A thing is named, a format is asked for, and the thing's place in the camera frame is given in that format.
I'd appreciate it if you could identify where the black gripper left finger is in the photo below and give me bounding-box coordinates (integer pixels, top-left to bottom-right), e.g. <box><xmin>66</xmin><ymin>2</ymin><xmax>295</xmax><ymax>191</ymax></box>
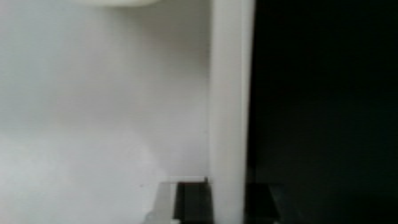
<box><xmin>144</xmin><ymin>176</ymin><xmax>215</xmax><ymax>224</ymax></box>

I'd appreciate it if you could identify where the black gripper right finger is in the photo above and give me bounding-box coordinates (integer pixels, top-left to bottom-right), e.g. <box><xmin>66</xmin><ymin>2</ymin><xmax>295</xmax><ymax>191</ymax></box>
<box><xmin>246</xmin><ymin>183</ymin><xmax>279</xmax><ymax>224</ymax></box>

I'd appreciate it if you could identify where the white square tabletop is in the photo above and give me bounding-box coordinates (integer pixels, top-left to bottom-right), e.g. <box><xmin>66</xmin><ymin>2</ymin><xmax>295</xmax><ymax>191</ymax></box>
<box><xmin>0</xmin><ymin>0</ymin><xmax>258</xmax><ymax>224</ymax></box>

